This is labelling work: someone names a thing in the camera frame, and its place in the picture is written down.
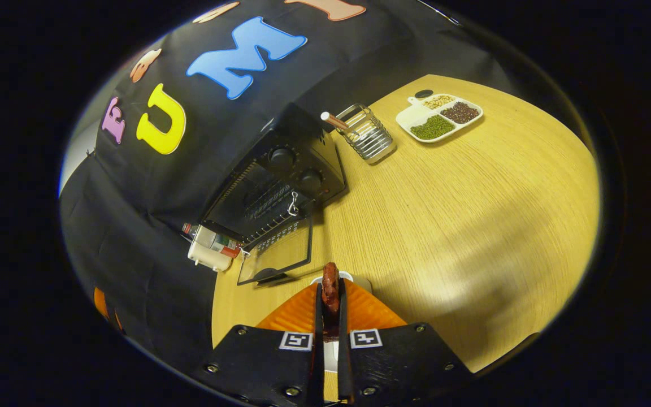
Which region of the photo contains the metal wire holder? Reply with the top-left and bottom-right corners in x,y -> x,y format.
337,103 -> 397,164

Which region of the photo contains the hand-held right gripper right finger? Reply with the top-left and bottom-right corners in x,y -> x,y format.
337,277 -> 473,405

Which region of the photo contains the clear plastic bottle red label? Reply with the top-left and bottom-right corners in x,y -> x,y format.
181,222 -> 242,259

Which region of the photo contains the white divided dish of beans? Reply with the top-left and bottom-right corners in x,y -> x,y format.
396,93 -> 483,143

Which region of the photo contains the brown handled utensil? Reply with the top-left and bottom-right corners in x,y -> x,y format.
320,111 -> 360,139

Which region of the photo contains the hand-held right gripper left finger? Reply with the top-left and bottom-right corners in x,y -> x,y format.
193,280 -> 324,407

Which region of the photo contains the small white plate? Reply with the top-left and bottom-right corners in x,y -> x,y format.
310,270 -> 371,374

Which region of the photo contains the red meat slice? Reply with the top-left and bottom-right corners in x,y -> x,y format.
321,262 -> 341,340

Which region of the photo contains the black electric oven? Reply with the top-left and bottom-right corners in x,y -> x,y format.
201,105 -> 349,286

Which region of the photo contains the black backdrop cloth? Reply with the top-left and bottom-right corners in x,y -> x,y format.
60,0 -> 530,368

